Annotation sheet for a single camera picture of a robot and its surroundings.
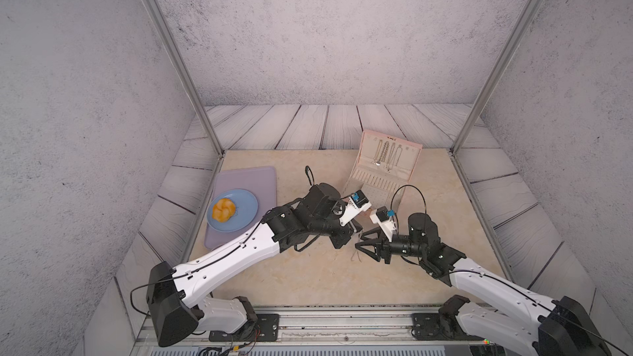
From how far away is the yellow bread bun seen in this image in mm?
975

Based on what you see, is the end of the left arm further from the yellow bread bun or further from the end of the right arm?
the yellow bread bun

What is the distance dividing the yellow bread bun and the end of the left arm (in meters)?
0.52

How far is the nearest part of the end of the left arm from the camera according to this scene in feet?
1.95

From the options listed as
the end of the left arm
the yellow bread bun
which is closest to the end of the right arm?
the end of the left arm
